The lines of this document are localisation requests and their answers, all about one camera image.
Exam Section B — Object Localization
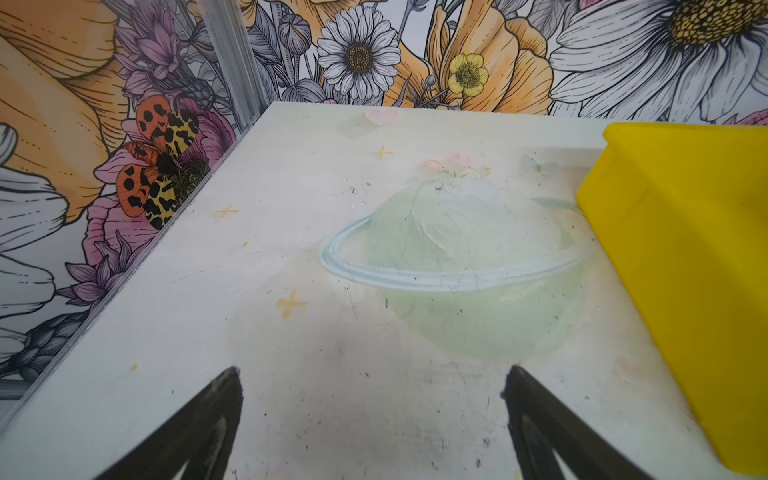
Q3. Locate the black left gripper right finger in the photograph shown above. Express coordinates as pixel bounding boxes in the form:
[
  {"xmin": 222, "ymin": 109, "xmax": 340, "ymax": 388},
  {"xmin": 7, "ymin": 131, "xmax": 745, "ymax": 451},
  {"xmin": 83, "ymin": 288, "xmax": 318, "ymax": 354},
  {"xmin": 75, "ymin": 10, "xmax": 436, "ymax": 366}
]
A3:
[{"xmin": 501, "ymin": 365, "xmax": 650, "ymax": 479}]

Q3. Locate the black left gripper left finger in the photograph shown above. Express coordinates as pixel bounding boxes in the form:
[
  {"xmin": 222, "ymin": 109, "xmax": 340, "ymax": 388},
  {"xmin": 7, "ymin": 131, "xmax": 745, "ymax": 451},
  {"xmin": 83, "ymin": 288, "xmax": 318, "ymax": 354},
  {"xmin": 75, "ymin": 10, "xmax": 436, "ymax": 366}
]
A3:
[{"xmin": 98, "ymin": 366, "xmax": 243, "ymax": 479}]

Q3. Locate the left aluminium corner post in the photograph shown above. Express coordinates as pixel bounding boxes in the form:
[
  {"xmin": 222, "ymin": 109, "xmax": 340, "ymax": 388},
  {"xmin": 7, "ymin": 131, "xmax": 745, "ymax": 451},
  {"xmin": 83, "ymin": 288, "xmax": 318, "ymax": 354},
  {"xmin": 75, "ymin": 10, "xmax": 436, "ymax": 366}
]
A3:
[{"xmin": 198, "ymin": 0, "xmax": 270, "ymax": 133}]

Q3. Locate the yellow plastic bin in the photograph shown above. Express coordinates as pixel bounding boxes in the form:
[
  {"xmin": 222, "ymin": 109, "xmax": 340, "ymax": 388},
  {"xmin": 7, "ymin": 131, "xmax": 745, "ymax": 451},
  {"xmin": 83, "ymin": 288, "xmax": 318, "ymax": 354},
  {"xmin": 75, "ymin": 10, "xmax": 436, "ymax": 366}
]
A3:
[{"xmin": 577, "ymin": 123, "xmax": 767, "ymax": 475}]

